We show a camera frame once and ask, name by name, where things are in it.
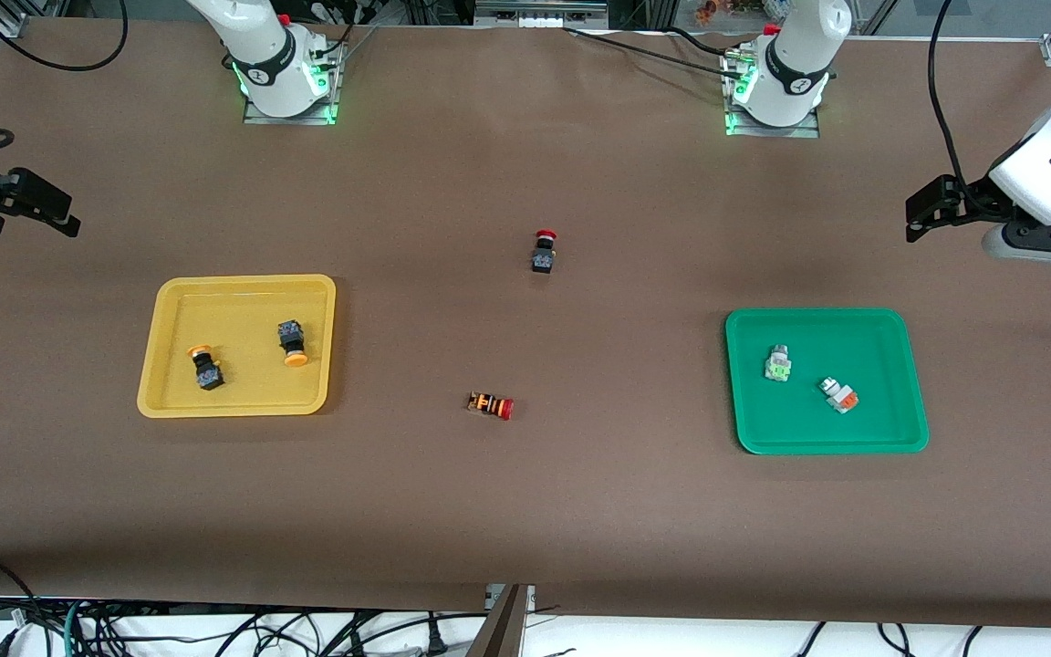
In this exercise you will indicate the brown table mat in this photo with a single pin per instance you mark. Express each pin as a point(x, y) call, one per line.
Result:
point(525, 511)

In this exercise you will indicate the grey metal bracket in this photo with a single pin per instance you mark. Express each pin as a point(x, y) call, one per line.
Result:
point(492, 595)

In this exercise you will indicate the brown table support bar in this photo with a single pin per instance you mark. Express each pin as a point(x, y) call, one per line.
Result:
point(503, 630)

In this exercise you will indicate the green button white body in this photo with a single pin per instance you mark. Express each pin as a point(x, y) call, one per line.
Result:
point(777, 365)

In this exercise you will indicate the black power plug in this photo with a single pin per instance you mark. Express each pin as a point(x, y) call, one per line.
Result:
point(435, 644)

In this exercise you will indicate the red button orange striped body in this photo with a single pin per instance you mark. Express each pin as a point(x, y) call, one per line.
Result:
point(489, 404)

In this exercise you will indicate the white button orange base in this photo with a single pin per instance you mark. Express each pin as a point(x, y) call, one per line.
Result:
point(839, 396)

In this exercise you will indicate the green plastic tray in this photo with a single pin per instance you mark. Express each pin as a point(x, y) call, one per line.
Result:
point(827, 420)

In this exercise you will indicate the yellow mushroom push button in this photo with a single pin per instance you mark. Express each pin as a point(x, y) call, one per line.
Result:
point(290, 336)
point(209, 374)

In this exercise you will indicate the red button black body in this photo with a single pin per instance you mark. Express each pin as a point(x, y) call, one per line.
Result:
point(543, 259)

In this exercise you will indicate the yellow plastic tray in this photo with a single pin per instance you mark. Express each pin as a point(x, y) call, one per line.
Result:
point(243, 310)

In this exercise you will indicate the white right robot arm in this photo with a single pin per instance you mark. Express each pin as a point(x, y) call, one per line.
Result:
point(261, 55)

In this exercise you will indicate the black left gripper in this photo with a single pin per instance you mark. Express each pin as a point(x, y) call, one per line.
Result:
point(971, 198)

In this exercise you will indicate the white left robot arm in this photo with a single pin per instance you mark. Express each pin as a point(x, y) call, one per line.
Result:
point(799, 64)

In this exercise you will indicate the silver power strip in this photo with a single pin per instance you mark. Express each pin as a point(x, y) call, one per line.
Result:
point(535, 18)

